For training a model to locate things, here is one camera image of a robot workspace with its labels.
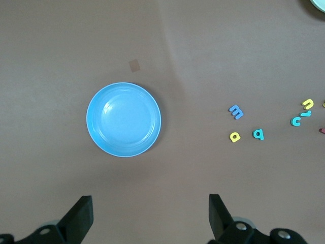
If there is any blue foam letter m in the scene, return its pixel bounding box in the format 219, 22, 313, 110
228, 105, 245, 120

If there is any yellow foam letter n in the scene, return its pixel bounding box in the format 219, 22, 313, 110
301, 99, 315, 111

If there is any blue plate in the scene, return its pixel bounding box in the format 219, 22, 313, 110
86, 82, 162, 158

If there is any pale green plate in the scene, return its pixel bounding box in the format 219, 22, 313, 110
309, 0, 325, 13

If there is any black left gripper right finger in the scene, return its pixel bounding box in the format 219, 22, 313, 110
208, 194, 255, 244

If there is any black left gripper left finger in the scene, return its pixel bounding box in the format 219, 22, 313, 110
27, 195, 93, 244

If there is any teal foam letter b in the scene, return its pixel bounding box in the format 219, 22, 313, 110
252, 128, 265, 141

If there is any clear tape patch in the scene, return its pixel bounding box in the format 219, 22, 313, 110
128, 59, 141, 73

